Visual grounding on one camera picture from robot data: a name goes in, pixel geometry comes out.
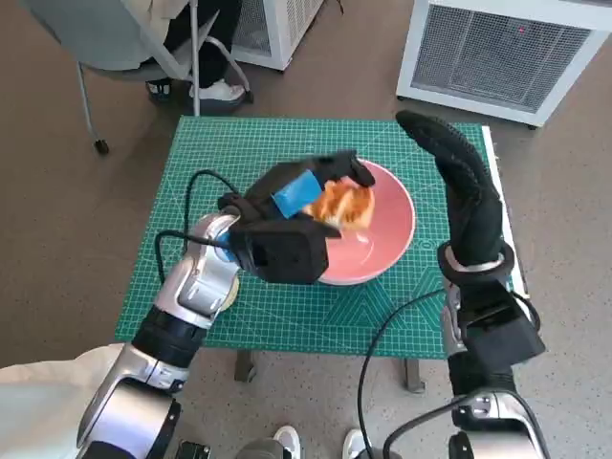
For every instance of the grey robot waist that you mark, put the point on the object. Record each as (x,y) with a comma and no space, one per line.
(260,450)

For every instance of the white robot left foot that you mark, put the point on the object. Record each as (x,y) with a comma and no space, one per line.
(287,437)

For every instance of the black gloved robot right hand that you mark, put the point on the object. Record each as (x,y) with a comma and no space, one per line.
(473,205)

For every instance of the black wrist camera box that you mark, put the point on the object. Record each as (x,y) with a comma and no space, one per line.
(287,253)
(507,330)

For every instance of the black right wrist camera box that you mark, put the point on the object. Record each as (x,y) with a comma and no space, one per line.
(507,330)

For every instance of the long braided toy bread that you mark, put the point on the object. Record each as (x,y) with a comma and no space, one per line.
(349,205)

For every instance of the white robot foot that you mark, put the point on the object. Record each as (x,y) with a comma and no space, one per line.
(287,437)
(356,440)

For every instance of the small black box device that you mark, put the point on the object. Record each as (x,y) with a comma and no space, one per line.
(191,450)

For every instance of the grey office chair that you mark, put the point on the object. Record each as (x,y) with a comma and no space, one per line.
(95,28)

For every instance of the large white grilled unit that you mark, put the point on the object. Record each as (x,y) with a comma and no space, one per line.
(502,52)

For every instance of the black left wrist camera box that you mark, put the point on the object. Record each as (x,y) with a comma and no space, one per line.
(287,253)

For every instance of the green cutting mat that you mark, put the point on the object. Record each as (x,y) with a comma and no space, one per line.
(287,325)

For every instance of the round toy bread bun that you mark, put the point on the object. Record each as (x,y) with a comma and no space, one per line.
(234,292)

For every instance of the pink bowl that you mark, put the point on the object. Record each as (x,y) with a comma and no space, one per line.
(382,239)

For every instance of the black metal table leg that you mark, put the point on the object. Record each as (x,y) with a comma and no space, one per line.
(415,378)
(245,367)

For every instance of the white robot right foot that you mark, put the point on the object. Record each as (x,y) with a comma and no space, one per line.
(356,440)

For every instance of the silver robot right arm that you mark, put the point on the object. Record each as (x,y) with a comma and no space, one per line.
(492,425)

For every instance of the bare black robot left hand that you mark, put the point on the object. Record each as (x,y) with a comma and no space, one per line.
(296,193)

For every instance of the small white grilled unit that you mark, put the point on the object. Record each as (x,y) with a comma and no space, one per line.
(282,28)

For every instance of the person in pale clothing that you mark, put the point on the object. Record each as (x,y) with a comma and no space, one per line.
(38,406)

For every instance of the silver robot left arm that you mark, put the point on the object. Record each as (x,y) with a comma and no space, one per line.
(201,277)

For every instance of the seated person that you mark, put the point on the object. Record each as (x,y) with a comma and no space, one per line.
(215,52)

